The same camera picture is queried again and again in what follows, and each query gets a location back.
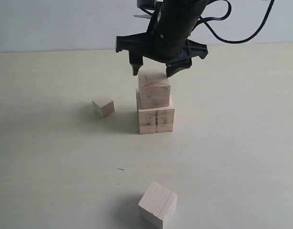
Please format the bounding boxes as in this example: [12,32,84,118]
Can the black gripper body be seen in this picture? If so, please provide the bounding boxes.
[115,0,208,64]

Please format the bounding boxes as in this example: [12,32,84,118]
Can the medium wooden cube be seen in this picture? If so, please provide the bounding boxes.
[138,70,171,109]

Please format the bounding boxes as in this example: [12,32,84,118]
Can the light wooden cube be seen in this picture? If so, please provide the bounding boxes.
[138,182,177,229]

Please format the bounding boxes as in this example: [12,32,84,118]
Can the large wooden cube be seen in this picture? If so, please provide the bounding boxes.
[136,89,175,134]

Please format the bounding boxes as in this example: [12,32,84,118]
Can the small wooden cube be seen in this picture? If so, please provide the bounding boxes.
[92,97,115,118]

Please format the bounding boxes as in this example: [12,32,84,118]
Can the black flat ribbon cable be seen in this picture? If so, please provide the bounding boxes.
[196,0,232,24]

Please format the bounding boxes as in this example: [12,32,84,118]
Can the black round cable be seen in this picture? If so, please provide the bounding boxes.
[199,0,276,44]

